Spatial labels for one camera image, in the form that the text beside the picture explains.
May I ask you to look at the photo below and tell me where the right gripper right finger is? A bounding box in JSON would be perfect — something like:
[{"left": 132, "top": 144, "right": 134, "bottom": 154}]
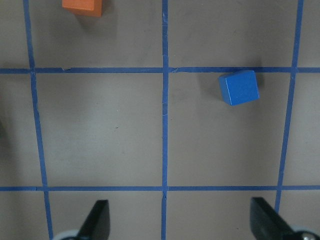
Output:
[{"left": 249, "top": 196, "right": 320, "bottom": 240}]

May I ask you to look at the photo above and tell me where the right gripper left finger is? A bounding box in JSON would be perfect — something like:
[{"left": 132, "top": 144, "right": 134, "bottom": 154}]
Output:
[{"left": 76, "top": 200, "right": 110, "bottom": 240}]

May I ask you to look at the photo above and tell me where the blue block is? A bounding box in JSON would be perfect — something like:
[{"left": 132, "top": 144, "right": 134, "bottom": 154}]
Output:
[{"left": 218, "top": 70, "right": 260, "bottom": 106}]

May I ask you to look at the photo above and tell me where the orange block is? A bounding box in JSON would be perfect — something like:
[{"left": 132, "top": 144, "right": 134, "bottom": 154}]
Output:
[{"left": 62, "top": 0, "right": 103, "bottom": 17}]

